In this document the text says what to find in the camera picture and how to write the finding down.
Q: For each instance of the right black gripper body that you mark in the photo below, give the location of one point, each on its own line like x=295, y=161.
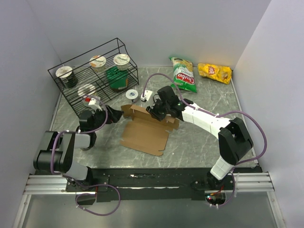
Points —
x=158, y=110

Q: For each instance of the green Chuba chips bag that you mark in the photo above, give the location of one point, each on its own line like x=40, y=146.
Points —
x=183, y=75

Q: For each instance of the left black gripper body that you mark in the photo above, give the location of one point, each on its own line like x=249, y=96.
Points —
x=99, y=118

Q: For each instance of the dark tin can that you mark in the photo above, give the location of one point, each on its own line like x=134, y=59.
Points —
x=87, y=148

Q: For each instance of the dark yogurt cup on rack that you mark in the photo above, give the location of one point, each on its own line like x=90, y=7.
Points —
x=67, y=76

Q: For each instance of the yellow Lays chips bag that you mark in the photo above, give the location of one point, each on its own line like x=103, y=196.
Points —
x=221, y=74

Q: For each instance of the Chobani yogurt cup on rack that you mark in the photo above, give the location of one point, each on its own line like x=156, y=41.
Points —
x=121, y=61

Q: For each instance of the white cup lower rack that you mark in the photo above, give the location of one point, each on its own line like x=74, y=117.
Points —
x=87, y=89

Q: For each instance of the small white yogurt cup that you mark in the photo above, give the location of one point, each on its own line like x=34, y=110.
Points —
x=132, y=95

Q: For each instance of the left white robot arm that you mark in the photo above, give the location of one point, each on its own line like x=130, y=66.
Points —
x=56, y=150

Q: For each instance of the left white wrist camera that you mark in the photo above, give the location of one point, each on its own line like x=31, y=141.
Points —
x=92, y=103

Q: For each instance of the orange yogurt cup on rack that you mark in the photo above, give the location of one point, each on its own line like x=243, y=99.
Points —
x=98, y=63

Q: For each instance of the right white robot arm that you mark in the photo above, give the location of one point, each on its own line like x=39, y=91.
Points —
x=233, y=137

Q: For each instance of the black wire rack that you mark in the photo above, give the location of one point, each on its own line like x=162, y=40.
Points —
x=86, y=75

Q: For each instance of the green snack bag in rack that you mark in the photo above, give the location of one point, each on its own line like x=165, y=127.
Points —
x=117, y=79

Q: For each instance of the aluminium extrusion rail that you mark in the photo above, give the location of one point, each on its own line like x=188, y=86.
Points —
x=45, y=185

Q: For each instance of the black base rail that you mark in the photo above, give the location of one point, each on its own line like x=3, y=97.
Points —
x=150, y=184

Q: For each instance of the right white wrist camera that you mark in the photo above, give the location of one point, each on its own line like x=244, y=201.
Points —
x=146, y=96

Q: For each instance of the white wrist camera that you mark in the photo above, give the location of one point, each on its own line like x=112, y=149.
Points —
x=146, y=96
x=92, y=103

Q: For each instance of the brown cardboard box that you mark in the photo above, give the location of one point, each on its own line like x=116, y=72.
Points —
x=144, y=133

